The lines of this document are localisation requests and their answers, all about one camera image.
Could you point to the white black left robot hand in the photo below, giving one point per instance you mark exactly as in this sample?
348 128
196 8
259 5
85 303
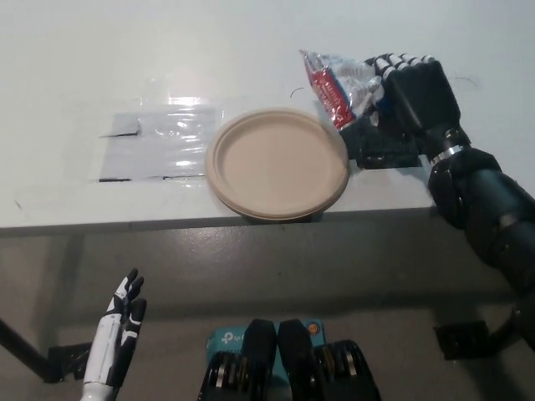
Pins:
110 334

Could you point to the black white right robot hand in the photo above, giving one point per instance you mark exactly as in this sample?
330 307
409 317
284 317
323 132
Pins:
422 100

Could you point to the small sunflower seed bag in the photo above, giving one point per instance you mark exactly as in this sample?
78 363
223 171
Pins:
330 89

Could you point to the beige paper plate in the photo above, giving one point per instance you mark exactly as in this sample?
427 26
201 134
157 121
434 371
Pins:
269 215
276 160

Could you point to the black ribbed robot torso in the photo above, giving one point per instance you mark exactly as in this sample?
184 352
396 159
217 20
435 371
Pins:
297 359

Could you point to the black floor tape patch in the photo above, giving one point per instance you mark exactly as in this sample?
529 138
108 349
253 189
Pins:
460 340
73 361

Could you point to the teal tp-link box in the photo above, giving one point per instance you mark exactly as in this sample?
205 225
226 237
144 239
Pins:
225 338

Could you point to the clear plastic taped sheet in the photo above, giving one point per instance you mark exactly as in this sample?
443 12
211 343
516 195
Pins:
167 146

